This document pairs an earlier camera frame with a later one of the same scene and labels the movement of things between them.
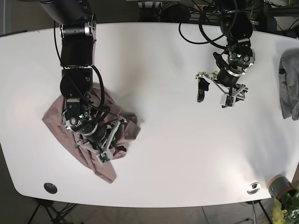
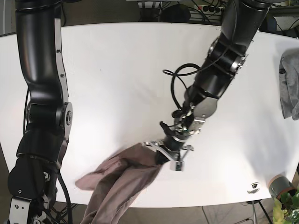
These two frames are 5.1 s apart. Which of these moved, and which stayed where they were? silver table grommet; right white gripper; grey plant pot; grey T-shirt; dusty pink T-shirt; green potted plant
Moved: right white gripper; dusty pink T-shirt
Stayed: grey T-shirt; silver table grommet; green potted plant; grey plant pot
